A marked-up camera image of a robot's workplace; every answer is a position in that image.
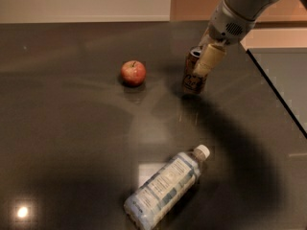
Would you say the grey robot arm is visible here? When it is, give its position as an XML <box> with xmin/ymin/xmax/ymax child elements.
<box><xmin>194</xmin><ymin>0</ymin><xmax>307</xmax><ymax>77</ymax></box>

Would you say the red apple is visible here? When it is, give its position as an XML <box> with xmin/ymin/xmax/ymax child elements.
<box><xmin>121</xmin><ymin>60</ymin><xmax>146</xmax><ymax>87</ymax></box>

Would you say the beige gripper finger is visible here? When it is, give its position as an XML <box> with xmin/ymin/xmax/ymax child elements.
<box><xmin>192</xmin><ymin>43</ymin><xmax>226</xmax><ymax>77</ymax></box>
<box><xmin>199</xmin><ymin>29</ymin><xmax>212</xmax><ymax>47</ymax></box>

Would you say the orange soda can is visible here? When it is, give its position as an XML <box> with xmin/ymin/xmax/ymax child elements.
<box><xmin>182</xmin><ymin>46</ymin><xmax>206</xmax><ymax>95</ymax></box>

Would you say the clear plastic water bottle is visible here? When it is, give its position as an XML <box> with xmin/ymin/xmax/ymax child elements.
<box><xmin>124</xmin><ymin>145</ymin><xmax>210</xmax><ymax>230</ymax></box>

